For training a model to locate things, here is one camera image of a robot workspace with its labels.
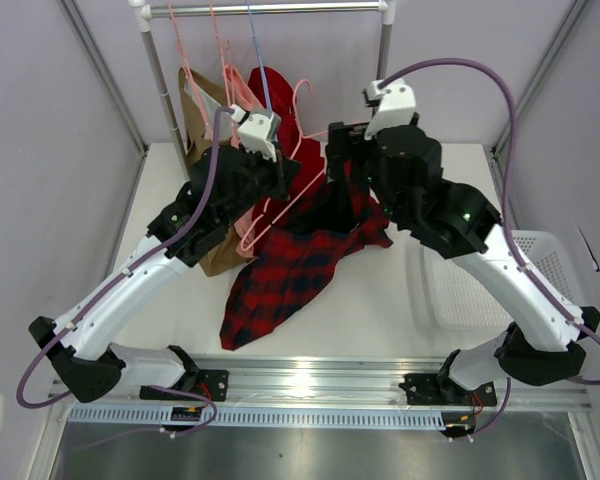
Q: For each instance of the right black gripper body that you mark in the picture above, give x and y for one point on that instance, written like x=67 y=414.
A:
x=342 y=142

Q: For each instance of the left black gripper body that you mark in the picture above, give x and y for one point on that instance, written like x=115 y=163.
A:
x=261 y=177

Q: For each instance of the red plaid skirt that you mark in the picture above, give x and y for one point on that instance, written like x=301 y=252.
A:
x=298 y=258

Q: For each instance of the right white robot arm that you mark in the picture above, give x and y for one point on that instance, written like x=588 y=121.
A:
x=541 y=345

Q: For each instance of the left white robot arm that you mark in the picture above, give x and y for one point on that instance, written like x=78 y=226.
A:
x=80 y=343

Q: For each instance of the blue hanger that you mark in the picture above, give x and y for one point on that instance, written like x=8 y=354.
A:
x=261 y=66

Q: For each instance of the red hanging garment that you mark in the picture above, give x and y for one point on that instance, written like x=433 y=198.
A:
x=309 y=152

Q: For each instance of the pink hanging garment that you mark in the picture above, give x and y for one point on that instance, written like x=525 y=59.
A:
x=246 y=99

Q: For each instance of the tan hanging garment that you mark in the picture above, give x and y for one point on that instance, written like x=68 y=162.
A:
x=223 y=257

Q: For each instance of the white plastic basket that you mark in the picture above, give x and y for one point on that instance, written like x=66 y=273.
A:
x=457 y=301

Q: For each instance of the metal clothes rack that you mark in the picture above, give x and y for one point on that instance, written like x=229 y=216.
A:
x=144 y=13

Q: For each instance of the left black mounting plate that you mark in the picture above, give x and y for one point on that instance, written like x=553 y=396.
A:
x=212 y=384

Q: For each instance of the black mounting plate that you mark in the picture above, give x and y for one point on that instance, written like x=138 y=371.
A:
x=212 y=384
x=423 y=389

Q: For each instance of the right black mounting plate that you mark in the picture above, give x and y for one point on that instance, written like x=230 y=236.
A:
x=423 y=389

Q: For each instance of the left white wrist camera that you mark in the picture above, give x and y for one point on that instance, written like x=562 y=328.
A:
x=257 y=130

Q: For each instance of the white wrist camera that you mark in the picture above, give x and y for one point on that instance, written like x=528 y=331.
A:
x=394 y=106
x=257 y=130

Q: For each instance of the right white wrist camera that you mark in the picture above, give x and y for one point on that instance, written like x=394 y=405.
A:
x=394 y=106

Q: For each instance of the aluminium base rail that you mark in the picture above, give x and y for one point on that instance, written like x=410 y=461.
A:
x=348 y=383

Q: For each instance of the slotted white cable duct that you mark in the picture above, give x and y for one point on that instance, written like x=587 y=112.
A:
x=392 y=419

